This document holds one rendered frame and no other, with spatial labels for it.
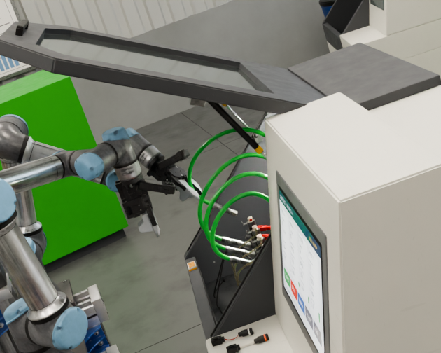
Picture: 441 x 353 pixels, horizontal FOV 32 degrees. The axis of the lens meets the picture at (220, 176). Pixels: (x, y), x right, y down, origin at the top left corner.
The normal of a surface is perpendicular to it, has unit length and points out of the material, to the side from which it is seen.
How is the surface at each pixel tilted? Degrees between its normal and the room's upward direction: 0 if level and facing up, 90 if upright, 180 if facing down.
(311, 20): 90
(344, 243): 90
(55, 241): 90
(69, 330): 98
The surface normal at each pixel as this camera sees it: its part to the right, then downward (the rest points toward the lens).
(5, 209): 0.71, -0.11
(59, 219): 0.40, 0.19
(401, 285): 0.15, 0.29
